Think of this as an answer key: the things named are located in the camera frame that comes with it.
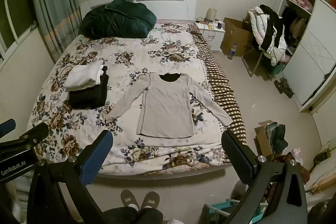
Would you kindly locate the stack of folded dark clothes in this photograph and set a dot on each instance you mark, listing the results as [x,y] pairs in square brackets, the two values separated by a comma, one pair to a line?
[277,137]

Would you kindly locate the pile of colourful clothes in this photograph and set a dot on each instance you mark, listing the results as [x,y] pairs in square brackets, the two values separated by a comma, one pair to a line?
[302,166]

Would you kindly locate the plastic water bottle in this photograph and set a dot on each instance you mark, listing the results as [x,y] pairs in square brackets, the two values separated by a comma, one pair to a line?
[232,52]

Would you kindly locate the person's black pants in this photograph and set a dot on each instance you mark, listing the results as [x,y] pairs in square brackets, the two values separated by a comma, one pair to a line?
[134,216]

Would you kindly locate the green bin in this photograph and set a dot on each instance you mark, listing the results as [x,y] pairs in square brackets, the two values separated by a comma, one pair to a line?
[275,69]

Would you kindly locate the small cardboard box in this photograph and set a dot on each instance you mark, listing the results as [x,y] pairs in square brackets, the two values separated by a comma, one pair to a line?
[261,140]

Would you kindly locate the black jacket with white stripes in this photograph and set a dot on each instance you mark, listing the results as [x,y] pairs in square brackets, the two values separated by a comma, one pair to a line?
[270,29]

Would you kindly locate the large cardboard box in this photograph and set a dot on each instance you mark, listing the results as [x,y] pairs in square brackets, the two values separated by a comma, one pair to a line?
[236,35]

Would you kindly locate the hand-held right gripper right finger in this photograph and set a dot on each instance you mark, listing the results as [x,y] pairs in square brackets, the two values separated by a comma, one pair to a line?
[237,158]

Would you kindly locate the floral blanket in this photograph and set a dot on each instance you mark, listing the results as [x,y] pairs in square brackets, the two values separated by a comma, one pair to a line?
[126,50]

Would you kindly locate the grey-green curtain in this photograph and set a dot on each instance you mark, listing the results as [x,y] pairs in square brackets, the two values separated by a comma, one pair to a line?
[52,3]

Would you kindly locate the dark green quilt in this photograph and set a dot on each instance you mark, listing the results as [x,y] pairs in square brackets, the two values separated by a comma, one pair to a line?
[115,19]

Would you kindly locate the dark mug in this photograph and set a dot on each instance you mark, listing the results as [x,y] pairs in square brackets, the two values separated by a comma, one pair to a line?
[220,25]

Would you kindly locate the beige table lamp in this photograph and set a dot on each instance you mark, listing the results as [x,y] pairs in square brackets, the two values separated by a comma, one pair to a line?
[210,14]

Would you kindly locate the grey bed frame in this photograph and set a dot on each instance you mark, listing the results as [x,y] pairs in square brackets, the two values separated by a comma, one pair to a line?
[162,174]

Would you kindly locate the white bed headboard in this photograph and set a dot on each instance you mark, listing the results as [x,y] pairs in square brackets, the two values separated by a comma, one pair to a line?
[170,6]

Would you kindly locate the grey slipper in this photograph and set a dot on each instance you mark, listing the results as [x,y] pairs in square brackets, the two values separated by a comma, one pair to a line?
[150,199]
[130,199]

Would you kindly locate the metal folding chair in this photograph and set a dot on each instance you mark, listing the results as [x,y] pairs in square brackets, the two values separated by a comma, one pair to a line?
[250,61]

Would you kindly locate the grey long-sleeve shirt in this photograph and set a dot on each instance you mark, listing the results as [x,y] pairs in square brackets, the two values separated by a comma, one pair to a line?
[165,106]

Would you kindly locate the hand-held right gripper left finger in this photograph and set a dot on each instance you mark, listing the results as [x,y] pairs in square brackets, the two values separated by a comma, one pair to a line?
[97,158]

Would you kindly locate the teal basket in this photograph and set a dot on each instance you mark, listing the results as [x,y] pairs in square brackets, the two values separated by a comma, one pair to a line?
[223,209]

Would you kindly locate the black folded clothes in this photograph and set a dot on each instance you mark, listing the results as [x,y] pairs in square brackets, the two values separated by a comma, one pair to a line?
[89,96]

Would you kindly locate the brown checkered bed sheet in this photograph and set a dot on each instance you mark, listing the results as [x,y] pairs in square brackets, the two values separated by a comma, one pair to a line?
[220,82]

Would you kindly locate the window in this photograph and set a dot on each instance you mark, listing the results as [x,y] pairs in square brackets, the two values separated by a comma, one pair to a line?
[15,16]

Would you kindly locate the white nightstand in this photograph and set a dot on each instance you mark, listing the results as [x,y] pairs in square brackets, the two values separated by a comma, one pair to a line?
[212,36]

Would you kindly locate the white folded clothes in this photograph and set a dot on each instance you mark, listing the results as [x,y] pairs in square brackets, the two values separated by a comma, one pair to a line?
[84,77]

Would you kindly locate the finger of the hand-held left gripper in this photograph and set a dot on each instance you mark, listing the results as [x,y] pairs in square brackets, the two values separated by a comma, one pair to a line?
[7,128]
[31,136]

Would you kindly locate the white wardrobe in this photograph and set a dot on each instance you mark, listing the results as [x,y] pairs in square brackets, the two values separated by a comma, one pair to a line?
[312,61]

